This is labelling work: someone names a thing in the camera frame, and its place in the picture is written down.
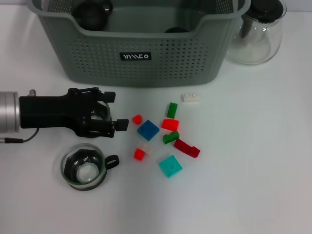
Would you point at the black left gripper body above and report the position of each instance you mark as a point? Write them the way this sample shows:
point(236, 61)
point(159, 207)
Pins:
point(48, 112)

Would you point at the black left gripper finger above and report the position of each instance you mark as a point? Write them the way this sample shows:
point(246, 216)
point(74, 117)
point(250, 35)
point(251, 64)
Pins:
point(109, 97)
point(102, 128)

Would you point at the glass teacup with black sleeve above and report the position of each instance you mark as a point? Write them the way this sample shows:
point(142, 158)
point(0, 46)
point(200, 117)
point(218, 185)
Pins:
point(107, 112)
point(83, 175)

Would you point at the small red square brick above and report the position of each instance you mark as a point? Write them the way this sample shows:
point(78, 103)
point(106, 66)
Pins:
point(139, 154)

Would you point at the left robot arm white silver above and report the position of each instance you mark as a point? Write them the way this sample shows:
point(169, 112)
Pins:
point(9, 112)

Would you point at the grey-green perforated storage bin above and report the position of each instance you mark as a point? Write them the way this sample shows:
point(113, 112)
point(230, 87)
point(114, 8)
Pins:
point(146, 70)

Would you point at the silver cylindrical plug stub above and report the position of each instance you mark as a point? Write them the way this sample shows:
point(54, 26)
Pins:
point(32, 92)

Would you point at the small red round-stud brick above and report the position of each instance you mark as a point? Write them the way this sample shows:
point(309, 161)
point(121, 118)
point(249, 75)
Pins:
point(137, 119)

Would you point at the white flat plate brick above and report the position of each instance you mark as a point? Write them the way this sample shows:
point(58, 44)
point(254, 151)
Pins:
point(142, 145)

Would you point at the blue square plate brick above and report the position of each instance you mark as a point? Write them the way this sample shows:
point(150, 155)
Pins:
point(148, 130)

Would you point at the long green brick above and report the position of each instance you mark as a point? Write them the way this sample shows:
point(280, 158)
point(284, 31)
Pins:
point(172, 110)

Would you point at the red curved slope brick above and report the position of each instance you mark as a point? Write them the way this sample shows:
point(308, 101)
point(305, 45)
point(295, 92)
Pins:
point(170, 124)

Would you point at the short green studded brick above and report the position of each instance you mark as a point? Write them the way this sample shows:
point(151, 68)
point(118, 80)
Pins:
point(169, 138)

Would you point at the turquoise square plate brick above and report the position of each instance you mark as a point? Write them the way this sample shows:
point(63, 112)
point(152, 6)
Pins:
point(170, 167)

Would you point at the white two-stud brick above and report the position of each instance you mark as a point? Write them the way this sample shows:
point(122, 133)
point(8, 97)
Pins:
point(190, 98)

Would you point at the black round teapot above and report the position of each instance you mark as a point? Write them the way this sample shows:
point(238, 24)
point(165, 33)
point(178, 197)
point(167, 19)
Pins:
point(90, 17)

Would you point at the dark red long brick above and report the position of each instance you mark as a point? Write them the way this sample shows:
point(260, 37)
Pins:
point(185, 147)

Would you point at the black domed object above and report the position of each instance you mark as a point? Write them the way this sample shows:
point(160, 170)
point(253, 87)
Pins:
point(175, 30)

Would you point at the glass carafe with black lid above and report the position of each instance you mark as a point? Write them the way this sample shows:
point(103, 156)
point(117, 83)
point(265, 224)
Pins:
point(253, 48)

